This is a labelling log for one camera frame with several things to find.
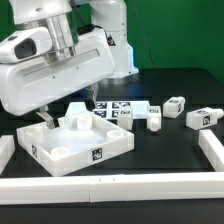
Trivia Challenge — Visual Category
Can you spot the white fence piece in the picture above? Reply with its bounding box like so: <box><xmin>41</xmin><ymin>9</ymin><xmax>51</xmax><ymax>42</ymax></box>
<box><xmin>198</xmin><ymin>129</ymin><xmax>224</xmax><ymax>172</ymax></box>
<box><xmin>0</xmin><ymin>135</ymin><xmax>15</xmax><ymax>175</ymax></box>

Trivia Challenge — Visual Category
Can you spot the white marker sheet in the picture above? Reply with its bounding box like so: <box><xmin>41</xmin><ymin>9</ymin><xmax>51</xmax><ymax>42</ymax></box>
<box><xmin>66</xmin><ymin>101</ymin><xmax>149</xmax><ymax>120</ymax></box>

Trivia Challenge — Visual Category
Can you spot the white square tabletop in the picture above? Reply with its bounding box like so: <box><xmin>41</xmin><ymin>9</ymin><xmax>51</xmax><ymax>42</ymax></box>
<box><xmin>17</xmin><ymin>112</ymin><xmax>134</xmax><ymax>177</ymax></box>

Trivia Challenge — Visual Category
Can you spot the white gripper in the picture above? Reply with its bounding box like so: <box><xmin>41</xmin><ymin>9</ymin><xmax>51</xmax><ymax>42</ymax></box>
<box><xmin>0</xmin><ymin>29</ymin><xmax>115</xmax><ymax>129</ymax></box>

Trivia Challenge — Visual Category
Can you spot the white front fence bar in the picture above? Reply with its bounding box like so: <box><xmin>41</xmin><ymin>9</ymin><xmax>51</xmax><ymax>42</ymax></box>
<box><xmin>0</xmin><ymin>172</ymin><xmax>224</xmax><ymax>205</ymax></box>

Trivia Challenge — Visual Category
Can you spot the white left fence piece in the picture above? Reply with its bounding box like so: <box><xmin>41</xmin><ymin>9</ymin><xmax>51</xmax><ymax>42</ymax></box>
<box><xmin>0</xmin><ymin>135</ymin><xmax>15</xmax><ymax>175</ymax></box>

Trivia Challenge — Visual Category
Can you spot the white right fence piece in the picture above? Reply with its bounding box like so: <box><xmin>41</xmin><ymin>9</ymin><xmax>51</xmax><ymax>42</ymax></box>
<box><xmin>198</xmin><ymin>129</ymin><xmax>224</xmax><ymax>172</ymax></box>

